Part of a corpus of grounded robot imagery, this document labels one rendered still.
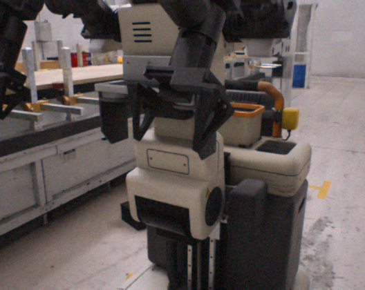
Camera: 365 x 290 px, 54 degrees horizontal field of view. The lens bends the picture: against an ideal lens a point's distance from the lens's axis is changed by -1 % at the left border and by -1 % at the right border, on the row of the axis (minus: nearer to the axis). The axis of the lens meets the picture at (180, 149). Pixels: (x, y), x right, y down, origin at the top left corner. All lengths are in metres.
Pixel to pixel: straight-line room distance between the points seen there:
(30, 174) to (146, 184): 1.47
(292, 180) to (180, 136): 0.37
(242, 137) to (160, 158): 0.32
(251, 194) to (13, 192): 1.60
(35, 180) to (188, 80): 1.94
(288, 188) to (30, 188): 1.65
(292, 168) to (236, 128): 0.21
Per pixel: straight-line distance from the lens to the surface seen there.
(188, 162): 0.87
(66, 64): 2.08
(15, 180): 2.26
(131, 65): 0.88
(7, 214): 2.29
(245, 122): 1.12
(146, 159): 0.94
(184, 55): 0.49
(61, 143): 2.12
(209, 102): 0.43
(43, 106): 1.94
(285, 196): 1.10
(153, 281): 1.41
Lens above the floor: 1.14
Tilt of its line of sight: 17 degrees down
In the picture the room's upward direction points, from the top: straight up
